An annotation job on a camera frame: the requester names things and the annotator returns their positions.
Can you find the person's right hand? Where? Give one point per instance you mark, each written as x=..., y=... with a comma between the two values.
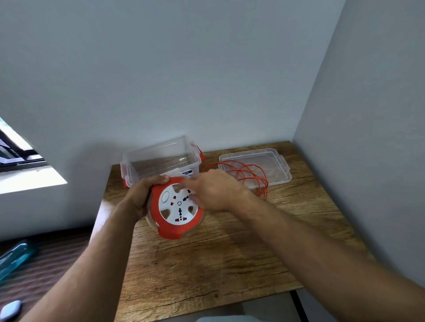
x=219, y=192

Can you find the person's left hand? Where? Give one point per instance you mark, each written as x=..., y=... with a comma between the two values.
x=139, y=197

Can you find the clear plastic storage box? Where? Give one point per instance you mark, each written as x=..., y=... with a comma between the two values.
x=159, y=149

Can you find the clear plastic box lid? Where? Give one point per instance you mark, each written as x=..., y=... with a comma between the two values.
x=279, y=169

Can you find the person's right forearm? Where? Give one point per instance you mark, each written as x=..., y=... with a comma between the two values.
x=325, y=262

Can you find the person's left forearm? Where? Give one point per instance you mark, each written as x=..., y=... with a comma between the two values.
x=89, y=265

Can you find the brown textured mattress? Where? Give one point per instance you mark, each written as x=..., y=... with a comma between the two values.
x=46, y=265

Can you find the window with black bars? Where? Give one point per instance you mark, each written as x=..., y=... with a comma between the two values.
x=23, y=180

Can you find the light blue shorts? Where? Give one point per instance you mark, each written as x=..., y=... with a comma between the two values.
x=229, y=319

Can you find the black metal table leg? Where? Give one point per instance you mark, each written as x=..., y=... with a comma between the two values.
x=298, y=307

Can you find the blue transparent bottle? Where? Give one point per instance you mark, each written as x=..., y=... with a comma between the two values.
x=13, y=258

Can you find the small light blue case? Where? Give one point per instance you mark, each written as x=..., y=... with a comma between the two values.
x=10, y=310

